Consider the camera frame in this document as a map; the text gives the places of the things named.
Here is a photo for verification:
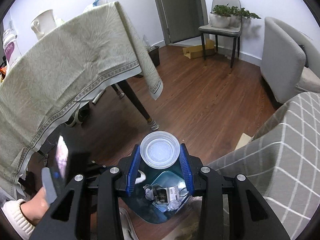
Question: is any blue white plastic package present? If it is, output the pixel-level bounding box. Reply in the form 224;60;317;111
152;202;169;213

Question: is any beige patterned tablecloth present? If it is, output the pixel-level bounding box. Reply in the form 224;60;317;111
1;2;163;199

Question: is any dark table leg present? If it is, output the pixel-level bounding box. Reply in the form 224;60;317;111
117;80;159;131

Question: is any black storage box on floor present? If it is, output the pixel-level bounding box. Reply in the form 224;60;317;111
148;46;160;67

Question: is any dark teal trash bin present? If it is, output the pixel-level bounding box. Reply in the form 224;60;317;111
122;154;190;224

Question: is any white plastic bag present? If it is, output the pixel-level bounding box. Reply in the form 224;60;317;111
92;0;108;7

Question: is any grey checked round tablecloth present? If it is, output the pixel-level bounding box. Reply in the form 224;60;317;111
208;92;319;239

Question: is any grey armchair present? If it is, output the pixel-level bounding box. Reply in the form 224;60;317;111
260;17;319;103

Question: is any potted green plant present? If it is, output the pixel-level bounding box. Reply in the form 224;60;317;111
209;4;261;29

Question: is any green white shoe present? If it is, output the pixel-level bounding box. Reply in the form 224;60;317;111
65;103;90;127

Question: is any person left hand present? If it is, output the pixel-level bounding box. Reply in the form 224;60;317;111
20;187;49;226

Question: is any cardboard box on floor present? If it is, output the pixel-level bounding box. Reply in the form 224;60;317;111
183;39;216;59

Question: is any black remote control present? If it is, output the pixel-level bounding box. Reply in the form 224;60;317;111
155;188;168;203

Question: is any grey green door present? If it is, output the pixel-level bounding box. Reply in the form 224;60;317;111
155;0;208;45

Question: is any grey dining chair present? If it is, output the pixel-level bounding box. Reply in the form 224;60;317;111
198;0;242;70

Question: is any red white torn envelope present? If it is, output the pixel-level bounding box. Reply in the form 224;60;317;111
143;183;187;203

